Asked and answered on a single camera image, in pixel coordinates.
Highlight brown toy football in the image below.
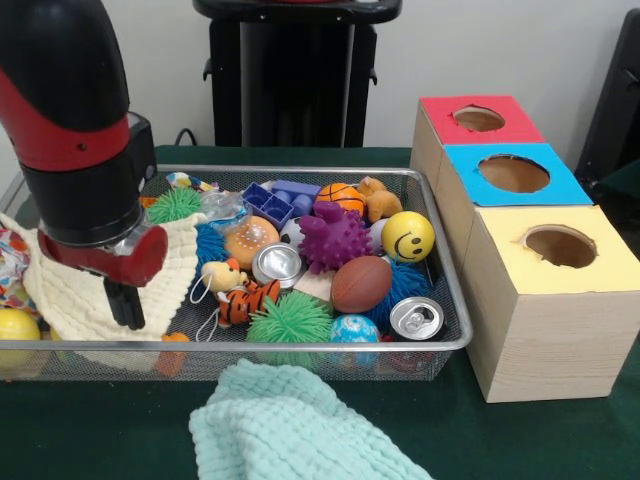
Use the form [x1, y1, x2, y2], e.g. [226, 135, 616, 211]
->
[331, 254, 393, 314]

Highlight plain yellow ball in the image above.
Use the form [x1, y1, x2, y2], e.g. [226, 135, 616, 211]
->
[0, 308, 43, 373]

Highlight shallow wire mesh bin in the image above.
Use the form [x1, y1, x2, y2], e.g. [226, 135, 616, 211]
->
[0, 163, 473, 383]

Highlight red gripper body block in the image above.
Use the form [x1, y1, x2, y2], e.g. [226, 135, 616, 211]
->
[38, 225, 169, 289]

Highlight wooden box with three holes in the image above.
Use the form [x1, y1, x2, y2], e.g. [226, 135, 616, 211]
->
[410, 95, 640, 403]

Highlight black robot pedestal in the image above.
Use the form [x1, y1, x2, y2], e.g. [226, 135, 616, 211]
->
[193, 0, 403, 149]

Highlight green spiky ball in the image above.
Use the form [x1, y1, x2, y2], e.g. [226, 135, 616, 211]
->
[247, 292, 334, 371]

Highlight mint green knitted cloth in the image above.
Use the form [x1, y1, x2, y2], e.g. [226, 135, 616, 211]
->
[190, 358, 431, 480]

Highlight silver drink can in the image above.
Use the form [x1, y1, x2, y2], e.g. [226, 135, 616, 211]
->
[390, 296, 445, 341]

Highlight orange toy basketball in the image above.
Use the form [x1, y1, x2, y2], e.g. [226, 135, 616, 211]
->
[316, 181, 369, 215]

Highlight purple spiky ball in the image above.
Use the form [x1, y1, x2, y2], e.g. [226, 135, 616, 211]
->
[298, 200, 374, 273]

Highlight blue globe ball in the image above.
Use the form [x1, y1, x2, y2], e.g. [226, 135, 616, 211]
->
[330, 314, 381, 369]

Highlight orange tiger plush toy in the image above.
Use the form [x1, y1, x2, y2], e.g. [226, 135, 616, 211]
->
[215, 278, 283, 327]

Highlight cream knitted cloth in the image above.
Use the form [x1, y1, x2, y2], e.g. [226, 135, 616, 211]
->
[0, 212, 206, 346]

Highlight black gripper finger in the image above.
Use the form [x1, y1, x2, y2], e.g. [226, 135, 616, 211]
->
[103, 278, 127, 327]
[122, 284, 147, 331]

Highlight yellow smiley face ball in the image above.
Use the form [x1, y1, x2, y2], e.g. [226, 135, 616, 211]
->
[382, 211, 436, 264]

